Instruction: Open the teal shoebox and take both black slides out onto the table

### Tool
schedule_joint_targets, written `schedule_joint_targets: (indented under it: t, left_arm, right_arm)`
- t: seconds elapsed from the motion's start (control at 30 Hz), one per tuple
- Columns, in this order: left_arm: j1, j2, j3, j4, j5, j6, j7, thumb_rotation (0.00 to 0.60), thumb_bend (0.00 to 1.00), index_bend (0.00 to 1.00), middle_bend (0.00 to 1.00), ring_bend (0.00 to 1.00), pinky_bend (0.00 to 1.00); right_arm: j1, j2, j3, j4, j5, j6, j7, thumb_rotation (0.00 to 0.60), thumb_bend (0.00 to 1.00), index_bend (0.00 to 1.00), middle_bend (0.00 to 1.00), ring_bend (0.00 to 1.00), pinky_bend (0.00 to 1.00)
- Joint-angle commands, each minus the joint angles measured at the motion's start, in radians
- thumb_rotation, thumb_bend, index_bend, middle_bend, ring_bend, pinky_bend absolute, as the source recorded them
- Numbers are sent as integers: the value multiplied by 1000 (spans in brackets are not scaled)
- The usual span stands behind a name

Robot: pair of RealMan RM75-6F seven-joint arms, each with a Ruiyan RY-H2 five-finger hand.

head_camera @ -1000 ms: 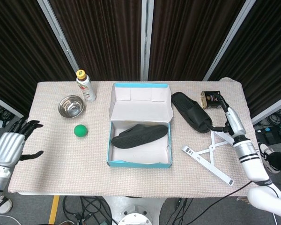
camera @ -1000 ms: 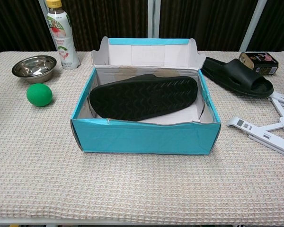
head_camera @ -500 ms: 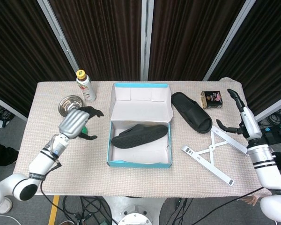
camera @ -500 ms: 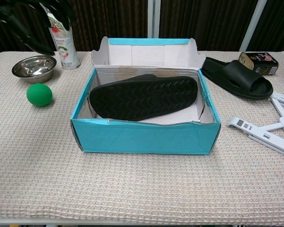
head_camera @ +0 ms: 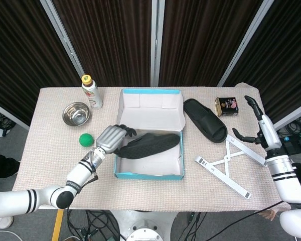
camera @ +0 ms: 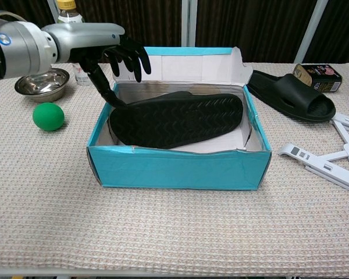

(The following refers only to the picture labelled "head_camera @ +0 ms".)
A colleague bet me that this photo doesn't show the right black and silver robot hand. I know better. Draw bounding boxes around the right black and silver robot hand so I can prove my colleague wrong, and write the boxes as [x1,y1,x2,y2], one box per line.
[232,95,283,152]

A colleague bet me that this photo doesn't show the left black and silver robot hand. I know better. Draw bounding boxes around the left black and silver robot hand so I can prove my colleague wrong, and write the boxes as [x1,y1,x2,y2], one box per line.
[95,124,137,155]

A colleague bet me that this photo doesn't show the light blue cardboard shoe box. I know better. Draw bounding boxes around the light blue cardboard shoe box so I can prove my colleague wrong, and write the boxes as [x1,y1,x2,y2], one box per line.
[114,88,187,180]

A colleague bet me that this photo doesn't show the black slipper with strap hole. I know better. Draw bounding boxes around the black slipper with strap hole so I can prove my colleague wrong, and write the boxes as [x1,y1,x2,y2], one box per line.
[183,98,228,143]

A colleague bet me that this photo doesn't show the green ball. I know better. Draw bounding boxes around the green ball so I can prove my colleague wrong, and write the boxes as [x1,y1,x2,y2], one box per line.
[79,133,94,148]

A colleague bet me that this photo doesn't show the black power strip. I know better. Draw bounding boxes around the black power strip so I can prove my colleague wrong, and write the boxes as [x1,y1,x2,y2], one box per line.
[280,135,301,152]

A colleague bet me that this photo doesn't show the stainless steel bowl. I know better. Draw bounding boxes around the stainless steel bowl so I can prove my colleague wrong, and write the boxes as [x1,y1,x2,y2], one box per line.
[62,101,91,127]

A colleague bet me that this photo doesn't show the drink bottle with yellow cap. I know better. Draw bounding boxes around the drink bottle with yellow cap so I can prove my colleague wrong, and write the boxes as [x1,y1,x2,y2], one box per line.
[81,74,104,110]

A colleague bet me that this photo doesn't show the black and gold tin can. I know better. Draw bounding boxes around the black and gold tin can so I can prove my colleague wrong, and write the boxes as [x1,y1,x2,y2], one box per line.
[214,97,240,117]

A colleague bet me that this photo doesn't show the beige waffle-weave tablecloth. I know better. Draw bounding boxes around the beige waffle-weave tablecloth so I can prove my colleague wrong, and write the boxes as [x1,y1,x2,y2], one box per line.
[13,84,291,212]

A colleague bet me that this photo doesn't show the white folding laptop stand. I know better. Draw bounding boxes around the white folding laptop stand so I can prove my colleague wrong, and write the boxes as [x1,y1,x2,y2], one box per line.
[193,134,268,201]

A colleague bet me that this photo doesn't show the dark ribbed partition panel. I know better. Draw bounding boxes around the dark ribbed partition panel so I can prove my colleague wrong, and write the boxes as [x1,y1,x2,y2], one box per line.
[225,0,301,122]
[0,0,79,126]
[52,0,157,87]
[158,0,263,87]

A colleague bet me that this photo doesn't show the white robot torso base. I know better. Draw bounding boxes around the white robot torso base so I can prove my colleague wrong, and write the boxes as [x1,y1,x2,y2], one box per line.
[109,209,182,241]

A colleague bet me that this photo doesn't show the black trouser leg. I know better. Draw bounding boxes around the black trouser leg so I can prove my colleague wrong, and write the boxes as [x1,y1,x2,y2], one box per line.
[0,153,21,180]

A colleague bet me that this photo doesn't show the white sneaker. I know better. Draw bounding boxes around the white sneaker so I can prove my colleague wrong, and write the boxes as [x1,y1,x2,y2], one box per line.
[0,215,15,229]

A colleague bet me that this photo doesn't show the grey partition base rail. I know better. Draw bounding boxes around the grey partition base rail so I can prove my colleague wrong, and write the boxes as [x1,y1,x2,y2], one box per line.
[273,99,301,131]
[0,99,31,132]

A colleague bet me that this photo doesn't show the black floor cable bundle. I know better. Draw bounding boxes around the black floor cable bundle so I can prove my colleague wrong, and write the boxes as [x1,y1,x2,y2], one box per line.
[65,209,121,241]

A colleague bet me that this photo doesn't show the grey partition post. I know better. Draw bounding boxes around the grey partition post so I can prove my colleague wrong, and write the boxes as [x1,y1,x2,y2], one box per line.
[217,0,277,87]
[39,0,84,79]
[150,0,166,86]

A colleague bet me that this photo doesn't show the long black cable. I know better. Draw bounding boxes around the long black cable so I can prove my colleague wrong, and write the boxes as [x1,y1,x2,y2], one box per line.
[207,200,284,241]

